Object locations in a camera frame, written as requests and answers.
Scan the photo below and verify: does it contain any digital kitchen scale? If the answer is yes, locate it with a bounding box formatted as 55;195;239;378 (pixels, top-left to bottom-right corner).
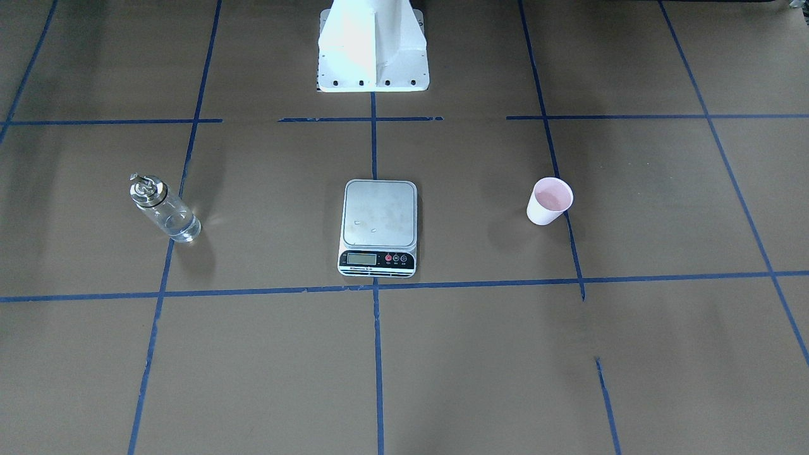
336;179;418;277

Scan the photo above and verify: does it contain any glass sauce bottle steel spout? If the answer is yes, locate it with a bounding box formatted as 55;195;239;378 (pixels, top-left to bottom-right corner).
129;173;202;243

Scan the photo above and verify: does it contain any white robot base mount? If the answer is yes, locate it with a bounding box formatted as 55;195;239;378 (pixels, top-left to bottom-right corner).
316;1;430;93

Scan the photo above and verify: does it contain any pink paper cup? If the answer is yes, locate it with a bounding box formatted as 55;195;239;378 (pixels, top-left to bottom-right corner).
526;178;575;226

